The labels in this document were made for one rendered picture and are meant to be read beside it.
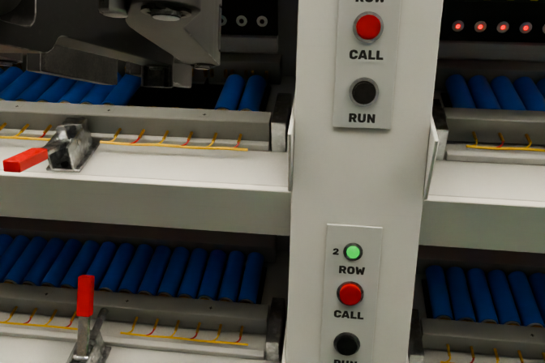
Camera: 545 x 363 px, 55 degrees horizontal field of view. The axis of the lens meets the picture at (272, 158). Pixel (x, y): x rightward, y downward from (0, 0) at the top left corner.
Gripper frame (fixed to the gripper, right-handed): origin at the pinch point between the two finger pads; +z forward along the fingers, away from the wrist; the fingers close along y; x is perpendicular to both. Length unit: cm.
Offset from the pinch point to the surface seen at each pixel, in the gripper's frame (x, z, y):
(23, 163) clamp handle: 6.4, 10.3, 10.6
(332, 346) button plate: 20.2, 17.4, -10.5
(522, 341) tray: 21.3, 23.8, -27.3
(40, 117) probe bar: 3.3, 19.7, 14.7
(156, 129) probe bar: 4.0, 19.9, 4.8
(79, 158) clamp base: 6.5, 17.1, 10.1
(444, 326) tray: 20.8, 24.7, -20.7
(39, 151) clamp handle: 5.7, 12.3, 10.6
